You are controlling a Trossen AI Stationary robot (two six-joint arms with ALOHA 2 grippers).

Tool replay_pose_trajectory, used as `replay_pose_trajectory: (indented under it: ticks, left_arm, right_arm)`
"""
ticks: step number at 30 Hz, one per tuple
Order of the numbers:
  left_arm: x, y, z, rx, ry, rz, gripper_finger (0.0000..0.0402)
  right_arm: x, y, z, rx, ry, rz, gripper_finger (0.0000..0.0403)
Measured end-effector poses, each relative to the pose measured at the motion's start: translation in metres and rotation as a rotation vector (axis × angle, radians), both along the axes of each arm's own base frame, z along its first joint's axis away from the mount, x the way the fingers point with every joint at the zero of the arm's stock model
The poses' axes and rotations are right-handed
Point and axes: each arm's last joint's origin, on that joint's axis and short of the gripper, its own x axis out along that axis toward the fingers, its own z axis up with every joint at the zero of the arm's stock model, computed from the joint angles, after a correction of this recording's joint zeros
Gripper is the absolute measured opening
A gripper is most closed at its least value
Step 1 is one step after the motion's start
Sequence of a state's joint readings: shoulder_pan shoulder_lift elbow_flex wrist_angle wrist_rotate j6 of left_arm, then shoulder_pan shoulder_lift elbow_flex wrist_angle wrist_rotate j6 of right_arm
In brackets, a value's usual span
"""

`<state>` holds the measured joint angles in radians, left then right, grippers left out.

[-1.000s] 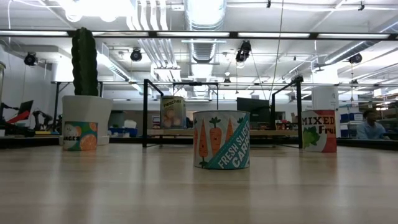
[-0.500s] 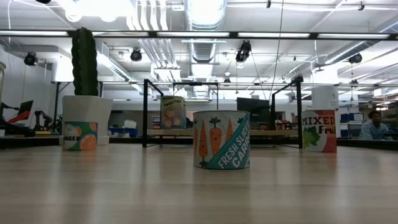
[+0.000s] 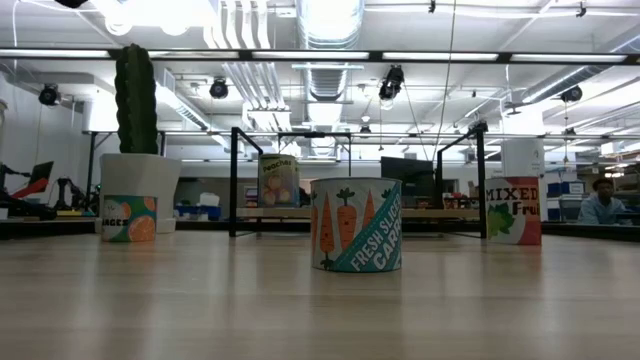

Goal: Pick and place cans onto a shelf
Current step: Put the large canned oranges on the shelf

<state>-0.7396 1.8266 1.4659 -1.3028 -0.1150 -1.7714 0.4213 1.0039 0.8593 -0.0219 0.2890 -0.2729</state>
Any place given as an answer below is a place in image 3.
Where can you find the black-framed wooden shelf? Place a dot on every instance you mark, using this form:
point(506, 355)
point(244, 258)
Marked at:
point(233, 190)

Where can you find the black laptop screen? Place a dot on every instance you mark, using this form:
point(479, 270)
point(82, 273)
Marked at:
point(42, 172)

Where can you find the green cactus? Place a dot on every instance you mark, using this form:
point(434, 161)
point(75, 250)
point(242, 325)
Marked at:
point(136, 100)

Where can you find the short oranges can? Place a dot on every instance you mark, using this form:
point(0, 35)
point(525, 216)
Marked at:
point(129, 220)

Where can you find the black LED light bar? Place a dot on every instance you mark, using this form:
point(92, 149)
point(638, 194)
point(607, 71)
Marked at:
point(375, 56)

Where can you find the black ceiling spotlight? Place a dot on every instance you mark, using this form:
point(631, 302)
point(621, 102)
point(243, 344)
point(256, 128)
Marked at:
point(571, 94)
point(49, 95)
point(391, 82)
point(218, 89)

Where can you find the black aluminium rig frame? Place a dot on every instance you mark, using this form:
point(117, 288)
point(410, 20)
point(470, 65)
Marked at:
point(50, 227)

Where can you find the large black monitor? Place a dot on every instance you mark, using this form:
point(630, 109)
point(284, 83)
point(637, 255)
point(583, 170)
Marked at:
point(407, 177)

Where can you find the tall peaches can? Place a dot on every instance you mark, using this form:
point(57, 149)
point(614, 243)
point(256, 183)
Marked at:
point(279, 180)

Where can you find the short sliced carrots can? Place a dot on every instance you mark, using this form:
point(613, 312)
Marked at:
point(356, 225)

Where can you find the red mixed fruit can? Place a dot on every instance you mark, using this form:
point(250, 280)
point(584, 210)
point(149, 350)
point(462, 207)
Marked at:
point(512, 210)

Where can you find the background black red robot arm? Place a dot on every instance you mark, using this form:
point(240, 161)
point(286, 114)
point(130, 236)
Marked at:
point(25, 210)

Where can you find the person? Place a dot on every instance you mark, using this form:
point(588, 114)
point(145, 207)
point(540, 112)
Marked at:
point(600, 210)

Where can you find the white plastic container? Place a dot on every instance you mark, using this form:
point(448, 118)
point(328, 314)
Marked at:
point(209, 199)

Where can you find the background black robot arm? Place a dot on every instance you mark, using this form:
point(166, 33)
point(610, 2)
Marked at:
point(62, 192)

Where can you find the white plant pot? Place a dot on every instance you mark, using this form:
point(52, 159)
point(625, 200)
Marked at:
point(142, 175)

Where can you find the blue storage bins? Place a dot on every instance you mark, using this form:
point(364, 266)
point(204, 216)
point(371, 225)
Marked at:
point(210, 212)
point(565, 189)

